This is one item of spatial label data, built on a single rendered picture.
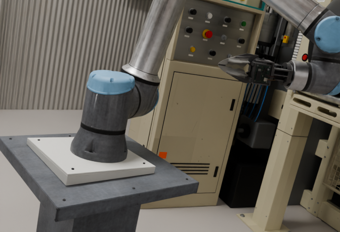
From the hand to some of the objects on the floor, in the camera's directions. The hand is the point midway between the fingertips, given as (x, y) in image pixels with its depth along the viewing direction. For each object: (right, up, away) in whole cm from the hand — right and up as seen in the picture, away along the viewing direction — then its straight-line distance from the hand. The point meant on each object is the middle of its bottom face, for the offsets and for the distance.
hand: (221, 64), depth 113 cm
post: (+43, -88, +116) cm, 152 cm away
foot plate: (+44, -88, +116) cm, 152 cm away
